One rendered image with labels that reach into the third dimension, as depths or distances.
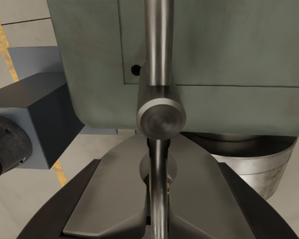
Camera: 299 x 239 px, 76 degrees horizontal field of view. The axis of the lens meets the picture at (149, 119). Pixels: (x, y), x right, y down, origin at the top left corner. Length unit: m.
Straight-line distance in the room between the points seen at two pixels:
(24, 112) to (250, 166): 0.51
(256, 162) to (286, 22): 0.21
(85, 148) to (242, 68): 1.89
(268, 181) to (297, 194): 2.13
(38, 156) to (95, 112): 0.37
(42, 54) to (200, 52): 0.74
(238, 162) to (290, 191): 2.16
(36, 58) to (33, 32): 0.90
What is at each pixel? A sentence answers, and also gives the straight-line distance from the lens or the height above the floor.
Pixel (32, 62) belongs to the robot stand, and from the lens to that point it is 0.94.
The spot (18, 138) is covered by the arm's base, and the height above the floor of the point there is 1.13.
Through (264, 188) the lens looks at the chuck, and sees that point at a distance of 0.43.
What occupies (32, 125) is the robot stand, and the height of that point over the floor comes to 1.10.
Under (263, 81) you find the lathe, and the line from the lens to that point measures 0.27.
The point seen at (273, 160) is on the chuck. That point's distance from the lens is 0.39.
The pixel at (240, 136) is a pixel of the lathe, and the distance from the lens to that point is 0.38.
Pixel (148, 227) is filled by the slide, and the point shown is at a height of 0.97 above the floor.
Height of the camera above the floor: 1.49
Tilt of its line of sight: 62 degrees down
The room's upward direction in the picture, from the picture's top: 168 degrees counter-clockwise
